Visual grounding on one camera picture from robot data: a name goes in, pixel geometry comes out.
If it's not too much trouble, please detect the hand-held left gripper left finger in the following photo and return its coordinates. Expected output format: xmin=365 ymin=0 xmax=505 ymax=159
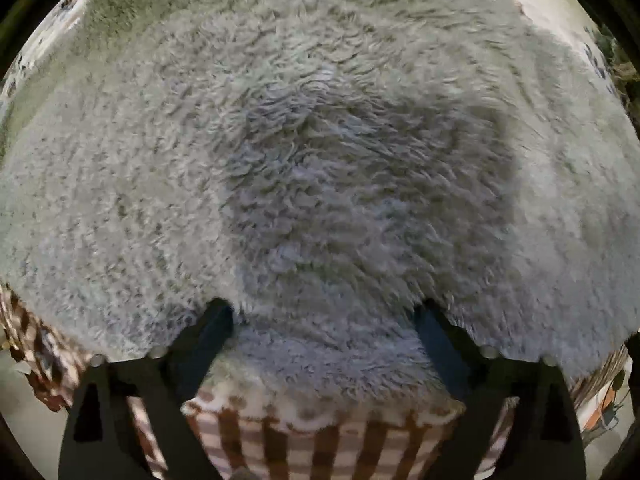
xmin=57 ymin=297 xmax=236 ymax=480

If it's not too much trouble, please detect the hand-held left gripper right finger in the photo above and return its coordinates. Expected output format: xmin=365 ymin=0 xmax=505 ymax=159
xmin=412 ymin=300 xmax=587 ymax=480

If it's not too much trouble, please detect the fluffy grey fleece blanket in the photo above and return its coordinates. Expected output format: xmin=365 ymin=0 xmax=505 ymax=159
xmin=0 ymin=0 xmax=640 ymax=428

